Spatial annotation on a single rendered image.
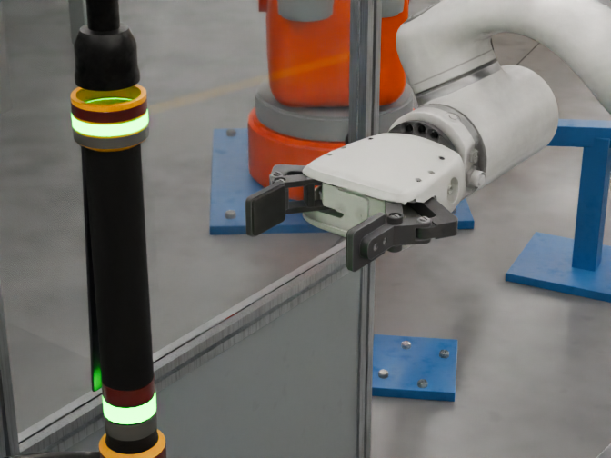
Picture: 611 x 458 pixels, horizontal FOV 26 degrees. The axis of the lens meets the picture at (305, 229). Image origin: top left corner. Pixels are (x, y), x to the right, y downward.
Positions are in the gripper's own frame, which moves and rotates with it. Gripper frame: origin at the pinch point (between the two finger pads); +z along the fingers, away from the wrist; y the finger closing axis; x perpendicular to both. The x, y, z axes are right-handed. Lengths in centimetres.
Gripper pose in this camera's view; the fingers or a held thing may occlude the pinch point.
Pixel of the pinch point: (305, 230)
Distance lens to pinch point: 96.3
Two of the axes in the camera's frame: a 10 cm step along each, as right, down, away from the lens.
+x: 0.0, -9.0, -4.3
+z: -6.1, 3.5, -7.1
